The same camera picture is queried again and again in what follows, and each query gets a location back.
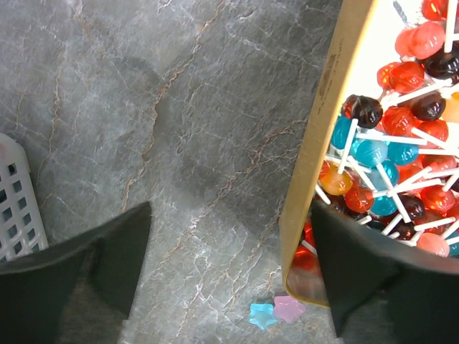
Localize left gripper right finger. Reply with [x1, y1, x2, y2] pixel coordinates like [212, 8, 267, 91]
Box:
[311, 201, 458, 343]

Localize purple star candy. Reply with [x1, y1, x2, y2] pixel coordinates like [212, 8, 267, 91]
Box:
[273, 295, 306, 323]

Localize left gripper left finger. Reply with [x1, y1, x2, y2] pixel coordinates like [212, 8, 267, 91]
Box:
[1, 201, 152, 343]

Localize gold tin lollipops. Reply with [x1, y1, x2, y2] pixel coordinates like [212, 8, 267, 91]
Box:
[280, 1, 458, 306]

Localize blue star candy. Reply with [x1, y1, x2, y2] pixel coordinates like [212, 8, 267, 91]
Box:
[248, 303, 280, 330]

